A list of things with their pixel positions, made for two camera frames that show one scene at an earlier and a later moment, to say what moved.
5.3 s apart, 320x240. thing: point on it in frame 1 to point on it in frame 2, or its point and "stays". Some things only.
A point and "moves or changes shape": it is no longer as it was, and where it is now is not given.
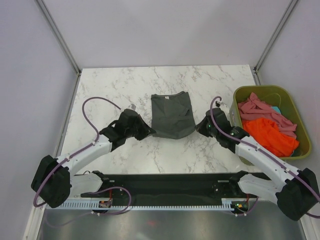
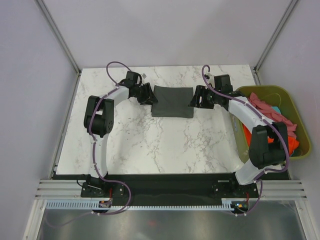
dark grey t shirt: (172, 115) moves or changes shape
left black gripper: (146, 130) to (148, 96)
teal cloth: (275, 108) stays
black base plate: (198, 189) stays
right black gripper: (200, 127) to (201, 91)
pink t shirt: (253, 107) stays
